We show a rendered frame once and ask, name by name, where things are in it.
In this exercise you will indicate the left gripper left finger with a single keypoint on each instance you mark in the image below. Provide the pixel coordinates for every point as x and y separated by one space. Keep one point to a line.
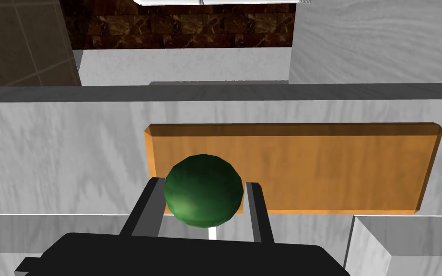
144 214

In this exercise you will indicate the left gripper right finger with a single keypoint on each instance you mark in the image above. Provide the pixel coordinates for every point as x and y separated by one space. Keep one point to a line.
258 214

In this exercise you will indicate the green round ball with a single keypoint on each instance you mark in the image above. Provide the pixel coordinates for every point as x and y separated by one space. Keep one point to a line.
203 190

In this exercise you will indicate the orange wooden cutting board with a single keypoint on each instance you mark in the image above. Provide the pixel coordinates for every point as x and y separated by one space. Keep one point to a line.
320 172

